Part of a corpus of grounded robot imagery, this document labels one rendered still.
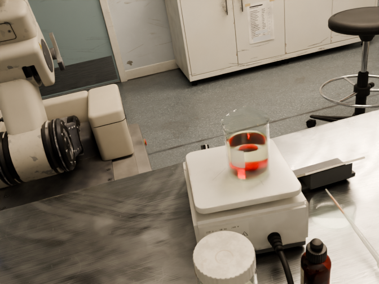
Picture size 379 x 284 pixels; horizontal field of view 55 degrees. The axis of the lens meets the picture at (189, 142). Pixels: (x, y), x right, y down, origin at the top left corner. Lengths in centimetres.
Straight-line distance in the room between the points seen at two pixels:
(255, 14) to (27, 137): 218
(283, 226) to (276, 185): 5
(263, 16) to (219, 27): 35
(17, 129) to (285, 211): 91
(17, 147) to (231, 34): 209
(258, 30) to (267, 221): 264
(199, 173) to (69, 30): 293
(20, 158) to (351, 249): 92
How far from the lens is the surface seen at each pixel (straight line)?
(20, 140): 116
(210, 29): 286
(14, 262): 56
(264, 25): 301
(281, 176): 43
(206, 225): 41
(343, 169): 56
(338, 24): 180
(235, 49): 296
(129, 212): 55
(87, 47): 334
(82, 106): 159
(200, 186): 42
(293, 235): 45
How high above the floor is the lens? 109
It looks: 30 degrees down
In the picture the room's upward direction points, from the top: 10 degrees counter-clockwise
